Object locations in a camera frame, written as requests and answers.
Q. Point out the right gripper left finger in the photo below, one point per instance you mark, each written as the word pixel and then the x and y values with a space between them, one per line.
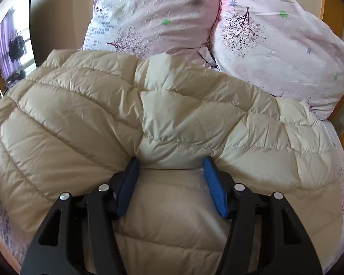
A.
pixel 80 227

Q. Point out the pink floral bed sheet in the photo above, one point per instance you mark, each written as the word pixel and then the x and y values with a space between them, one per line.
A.
pixel 172 226

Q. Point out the beige quilted down jacket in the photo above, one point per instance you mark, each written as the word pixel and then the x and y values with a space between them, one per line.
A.
pixel 76 120

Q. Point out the wall mirror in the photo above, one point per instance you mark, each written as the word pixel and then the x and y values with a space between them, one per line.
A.
pixel 17 57

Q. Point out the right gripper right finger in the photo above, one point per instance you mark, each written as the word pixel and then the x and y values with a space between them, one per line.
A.
pixel 266 236

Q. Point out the pink floral pillow left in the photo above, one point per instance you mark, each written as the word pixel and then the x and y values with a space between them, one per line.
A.
pixel 148 27

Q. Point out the pink floral pillow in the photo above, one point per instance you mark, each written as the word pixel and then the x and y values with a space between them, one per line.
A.
pixel 148 27
pixel 278 46

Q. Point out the pink floral pillow right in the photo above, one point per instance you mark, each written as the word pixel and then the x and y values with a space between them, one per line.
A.
pixel 278 46

